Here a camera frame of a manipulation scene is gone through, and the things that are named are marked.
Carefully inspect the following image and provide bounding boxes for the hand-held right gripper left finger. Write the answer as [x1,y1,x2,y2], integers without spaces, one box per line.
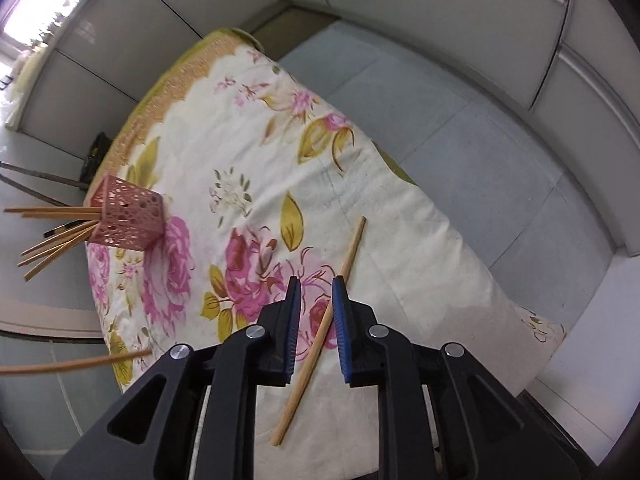
[50,276,302,480]

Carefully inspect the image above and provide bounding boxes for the floral printed blanket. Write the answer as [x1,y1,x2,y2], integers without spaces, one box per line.
[84,27,569,480]

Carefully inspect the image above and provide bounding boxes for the long stick with blue clip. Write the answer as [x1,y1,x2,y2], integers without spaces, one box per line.
[0,161,90,190]

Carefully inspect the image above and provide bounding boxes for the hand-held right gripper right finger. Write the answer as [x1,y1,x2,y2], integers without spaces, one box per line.
[331,275,582,480]

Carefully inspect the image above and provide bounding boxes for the brown floor mat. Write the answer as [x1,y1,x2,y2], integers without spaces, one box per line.
[244,0,342,57]

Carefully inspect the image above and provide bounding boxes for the white low cabinet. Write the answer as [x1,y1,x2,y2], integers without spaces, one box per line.
[4,0,297,162]

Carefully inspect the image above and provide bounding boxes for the pink perforated utensil holder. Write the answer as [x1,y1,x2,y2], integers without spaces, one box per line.
[85,174,165,252]

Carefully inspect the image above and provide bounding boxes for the light wooden chopstick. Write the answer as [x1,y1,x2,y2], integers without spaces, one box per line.
[270,216,368,447]
[0,350,153,376]

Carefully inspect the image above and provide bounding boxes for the black trash bin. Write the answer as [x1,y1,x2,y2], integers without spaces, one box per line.
[79,131,114,192]

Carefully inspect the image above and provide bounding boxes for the bunch of wooden chopsticks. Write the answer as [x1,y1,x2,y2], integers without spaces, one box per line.
[3,204,104,281]

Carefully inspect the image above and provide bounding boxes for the white panelled wardrobe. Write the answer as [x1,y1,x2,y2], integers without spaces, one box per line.
[277,0,640,261]

